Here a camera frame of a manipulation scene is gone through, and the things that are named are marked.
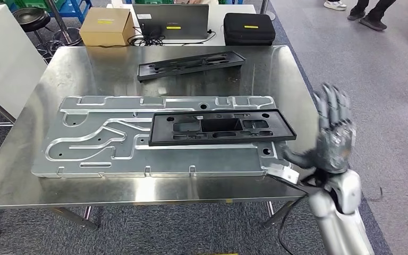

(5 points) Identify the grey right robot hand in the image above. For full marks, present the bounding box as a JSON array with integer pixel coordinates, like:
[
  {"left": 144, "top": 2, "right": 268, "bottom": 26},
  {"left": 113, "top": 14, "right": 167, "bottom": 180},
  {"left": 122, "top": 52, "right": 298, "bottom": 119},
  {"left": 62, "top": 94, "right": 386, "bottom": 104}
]
[{"left": 278, "top": 82, "right": 356, "bottom": 175}]

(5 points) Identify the black plastic plate holder part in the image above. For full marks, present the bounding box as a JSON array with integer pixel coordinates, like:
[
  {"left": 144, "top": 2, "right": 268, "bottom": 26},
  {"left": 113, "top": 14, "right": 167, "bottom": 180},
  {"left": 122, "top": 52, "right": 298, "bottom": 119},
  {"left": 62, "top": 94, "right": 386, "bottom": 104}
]
[
  {"left": 148, "top": 109, "right": 298, "bottom": 147},
  {"left": 137, "top": 50, "right": 246, "bottom": 82}
]

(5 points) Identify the stainless steel workbench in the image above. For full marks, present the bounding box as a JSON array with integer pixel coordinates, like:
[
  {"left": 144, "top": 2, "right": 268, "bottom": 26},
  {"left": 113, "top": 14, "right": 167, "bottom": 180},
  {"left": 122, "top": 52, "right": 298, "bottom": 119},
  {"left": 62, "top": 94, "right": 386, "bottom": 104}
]
[{"left": 0, "top": 45, "right": 319, "bottom": 238}]

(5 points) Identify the person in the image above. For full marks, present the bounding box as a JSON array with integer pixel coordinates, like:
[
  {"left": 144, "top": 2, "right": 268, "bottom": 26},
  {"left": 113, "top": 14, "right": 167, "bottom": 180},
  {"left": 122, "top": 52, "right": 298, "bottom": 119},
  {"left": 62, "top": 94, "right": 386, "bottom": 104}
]
[{"left": 347, "top": 0, "right": 397, "bottom": 31}]

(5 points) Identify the person's white shoe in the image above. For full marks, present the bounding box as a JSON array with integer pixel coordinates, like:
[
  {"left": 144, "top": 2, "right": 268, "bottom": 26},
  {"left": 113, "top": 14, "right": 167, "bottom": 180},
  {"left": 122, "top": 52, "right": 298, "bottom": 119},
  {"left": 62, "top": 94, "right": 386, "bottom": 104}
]
[{"left": 324, "top": 0, "right": 347, "bottom": 11}]

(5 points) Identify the black zip case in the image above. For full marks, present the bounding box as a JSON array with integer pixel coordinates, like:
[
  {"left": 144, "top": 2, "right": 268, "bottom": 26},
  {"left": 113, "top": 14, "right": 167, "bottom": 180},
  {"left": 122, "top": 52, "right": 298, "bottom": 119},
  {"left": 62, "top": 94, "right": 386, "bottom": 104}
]
[{"left": 223, "top": 13, "right": 276, "bottom": 46}]

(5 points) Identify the white table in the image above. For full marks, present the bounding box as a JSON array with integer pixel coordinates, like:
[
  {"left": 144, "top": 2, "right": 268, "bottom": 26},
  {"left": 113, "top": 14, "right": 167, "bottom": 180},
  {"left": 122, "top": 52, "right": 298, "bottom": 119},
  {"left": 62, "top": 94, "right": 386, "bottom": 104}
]
[{"left": 106, "top": 3, "right": 258, "bottom": 47}]

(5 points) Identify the grey laptop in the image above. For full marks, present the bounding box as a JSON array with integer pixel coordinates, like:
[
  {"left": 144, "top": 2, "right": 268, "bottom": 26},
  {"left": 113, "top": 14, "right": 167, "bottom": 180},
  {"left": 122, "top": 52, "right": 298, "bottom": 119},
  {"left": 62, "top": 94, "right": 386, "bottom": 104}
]
[{"left": 133, "top": 4, "right": 210, "bottom": 40}]

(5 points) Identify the black power adapter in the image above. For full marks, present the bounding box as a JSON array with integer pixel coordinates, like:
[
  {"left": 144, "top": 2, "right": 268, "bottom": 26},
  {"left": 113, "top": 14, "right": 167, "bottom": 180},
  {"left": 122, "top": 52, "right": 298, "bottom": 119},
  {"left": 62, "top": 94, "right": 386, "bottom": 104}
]
[{"left": 141, "top": 23, "right": 163, "bottom": 40}]

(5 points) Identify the machined aluminium fixture plate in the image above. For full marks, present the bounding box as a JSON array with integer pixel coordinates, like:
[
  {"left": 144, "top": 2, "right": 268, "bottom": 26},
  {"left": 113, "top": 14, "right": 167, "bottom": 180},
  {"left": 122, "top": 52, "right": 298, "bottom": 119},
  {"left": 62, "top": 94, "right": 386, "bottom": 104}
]
[{"left": 31, "top": 95, "right": 293, "bottom": 179}]

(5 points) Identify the brown cardboard box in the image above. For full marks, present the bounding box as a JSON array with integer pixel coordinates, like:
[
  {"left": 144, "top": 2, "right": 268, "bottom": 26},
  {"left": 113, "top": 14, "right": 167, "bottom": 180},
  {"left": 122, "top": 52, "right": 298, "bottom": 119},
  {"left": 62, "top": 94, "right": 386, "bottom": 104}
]
[{"left": 79, "top": 7, "right": 136, "bottom": 47}]

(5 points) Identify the green plastic crate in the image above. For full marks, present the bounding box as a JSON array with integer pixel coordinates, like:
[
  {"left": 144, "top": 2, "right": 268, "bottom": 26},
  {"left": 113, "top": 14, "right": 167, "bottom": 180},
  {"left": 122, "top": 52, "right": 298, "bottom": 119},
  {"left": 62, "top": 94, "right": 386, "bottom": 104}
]
[{"left": 14, "top": 0, "right": 66, "bottom": 10}]

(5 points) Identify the black round stool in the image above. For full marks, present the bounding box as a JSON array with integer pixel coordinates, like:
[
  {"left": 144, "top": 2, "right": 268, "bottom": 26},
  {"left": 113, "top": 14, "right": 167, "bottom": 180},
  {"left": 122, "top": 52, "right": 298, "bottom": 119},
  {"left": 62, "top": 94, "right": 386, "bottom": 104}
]
[{"left": 13, "top": 7, "right": 66, "bottom": 59}]

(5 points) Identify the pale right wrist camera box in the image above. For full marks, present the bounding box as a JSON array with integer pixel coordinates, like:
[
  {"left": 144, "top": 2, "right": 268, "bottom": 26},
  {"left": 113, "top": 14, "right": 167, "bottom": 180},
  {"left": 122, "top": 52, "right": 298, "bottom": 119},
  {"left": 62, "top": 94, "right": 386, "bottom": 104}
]
[{"left": 262, "top": 162, "right": 300, "bottom": 185}]

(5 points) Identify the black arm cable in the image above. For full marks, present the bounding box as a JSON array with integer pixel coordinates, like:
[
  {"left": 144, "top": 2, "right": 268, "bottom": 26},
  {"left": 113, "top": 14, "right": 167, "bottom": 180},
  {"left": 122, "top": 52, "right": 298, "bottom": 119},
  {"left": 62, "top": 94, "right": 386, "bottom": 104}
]
[{"left": 278, "top": 174, "right": 332, "bottom": 255}]

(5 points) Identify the black power cable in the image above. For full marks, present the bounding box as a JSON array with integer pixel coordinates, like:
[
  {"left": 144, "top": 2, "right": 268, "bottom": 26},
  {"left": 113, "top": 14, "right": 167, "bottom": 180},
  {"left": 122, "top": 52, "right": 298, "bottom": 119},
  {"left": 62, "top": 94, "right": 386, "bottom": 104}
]
[{"left": 127, "top": 31, "right": 217, "bottom": 47}]

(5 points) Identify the blue metal frame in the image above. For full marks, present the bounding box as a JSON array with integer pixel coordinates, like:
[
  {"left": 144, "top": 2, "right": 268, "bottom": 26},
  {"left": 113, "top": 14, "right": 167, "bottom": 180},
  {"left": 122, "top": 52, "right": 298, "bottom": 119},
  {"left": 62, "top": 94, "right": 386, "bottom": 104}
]
[{"left": 50, "top": 0, "right": 93, "bottom": 23}]

